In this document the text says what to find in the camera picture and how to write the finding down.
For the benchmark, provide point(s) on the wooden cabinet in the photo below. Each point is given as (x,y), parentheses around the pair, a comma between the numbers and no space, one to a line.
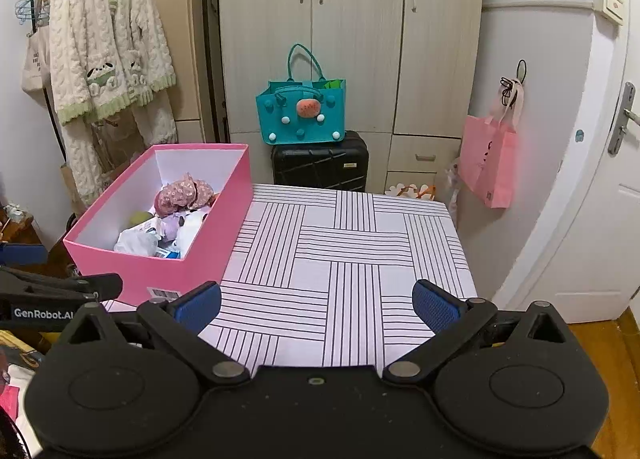
(25,234)

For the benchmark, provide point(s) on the purple plush toy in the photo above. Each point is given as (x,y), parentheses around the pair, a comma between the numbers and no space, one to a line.
(171,226)

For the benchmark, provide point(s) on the clear plastic bag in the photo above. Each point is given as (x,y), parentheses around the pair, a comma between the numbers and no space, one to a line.
(450,179)

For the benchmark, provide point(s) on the wall light switch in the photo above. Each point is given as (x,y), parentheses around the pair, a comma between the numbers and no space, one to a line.
(610,4)

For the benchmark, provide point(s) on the pink cardboard box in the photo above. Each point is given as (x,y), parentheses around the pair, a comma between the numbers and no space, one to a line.
(215,249)

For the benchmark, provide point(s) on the small blue door sticker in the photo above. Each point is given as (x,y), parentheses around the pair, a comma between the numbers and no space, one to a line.
(579,136)

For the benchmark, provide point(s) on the teal felt handbag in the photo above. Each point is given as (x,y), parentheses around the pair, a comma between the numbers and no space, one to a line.
(280,124)

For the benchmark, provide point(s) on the black suitcase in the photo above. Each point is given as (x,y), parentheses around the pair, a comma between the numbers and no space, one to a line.
(320,164)

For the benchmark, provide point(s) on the black clothes rack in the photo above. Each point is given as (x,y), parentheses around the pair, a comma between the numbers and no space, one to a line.
(59,139)

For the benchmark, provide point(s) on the beige wardrobe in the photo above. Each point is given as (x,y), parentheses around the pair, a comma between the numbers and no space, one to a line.
(360,64)

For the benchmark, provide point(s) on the cream fleece robe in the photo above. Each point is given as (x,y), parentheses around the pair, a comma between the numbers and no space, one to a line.
(100,29)

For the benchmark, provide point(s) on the pink tote bag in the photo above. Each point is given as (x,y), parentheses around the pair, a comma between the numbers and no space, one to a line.
(487,164)

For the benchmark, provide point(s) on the orange white floral bag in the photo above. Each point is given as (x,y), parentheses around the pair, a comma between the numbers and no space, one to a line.
(410,191)

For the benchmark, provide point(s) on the green plush toy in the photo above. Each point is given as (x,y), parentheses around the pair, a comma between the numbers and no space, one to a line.
(141,219)

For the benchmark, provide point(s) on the white cat plush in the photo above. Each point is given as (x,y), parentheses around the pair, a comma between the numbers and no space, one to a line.
(190,234)

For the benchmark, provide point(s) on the white plastic bag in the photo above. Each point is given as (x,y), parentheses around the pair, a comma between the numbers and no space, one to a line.
(132,241)

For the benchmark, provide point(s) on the beige canvas tote bag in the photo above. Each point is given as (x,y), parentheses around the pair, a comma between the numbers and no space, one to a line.
(35,64)

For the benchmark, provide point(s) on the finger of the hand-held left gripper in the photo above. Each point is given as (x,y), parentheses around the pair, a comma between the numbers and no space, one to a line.
(22,255)
(75,288)

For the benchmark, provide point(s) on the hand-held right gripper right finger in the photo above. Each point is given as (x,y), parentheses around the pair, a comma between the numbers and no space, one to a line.
(435,306)

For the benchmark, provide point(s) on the blue wipes packet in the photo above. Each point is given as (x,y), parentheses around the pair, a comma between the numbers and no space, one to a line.
(167,253)

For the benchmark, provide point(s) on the beige cabinet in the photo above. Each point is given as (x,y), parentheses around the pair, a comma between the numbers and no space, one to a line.
(190,64)

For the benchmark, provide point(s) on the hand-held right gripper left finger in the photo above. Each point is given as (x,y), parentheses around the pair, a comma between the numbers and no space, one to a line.
(197,306)

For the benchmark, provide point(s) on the brown paper bag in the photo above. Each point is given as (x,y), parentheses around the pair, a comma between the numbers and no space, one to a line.
(72,189)
(122,149)

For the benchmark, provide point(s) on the white door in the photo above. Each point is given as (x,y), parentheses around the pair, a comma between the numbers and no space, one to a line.
(575,239)

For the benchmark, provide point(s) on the yellow blanket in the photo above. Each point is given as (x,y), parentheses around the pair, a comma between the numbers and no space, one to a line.
(25,339)

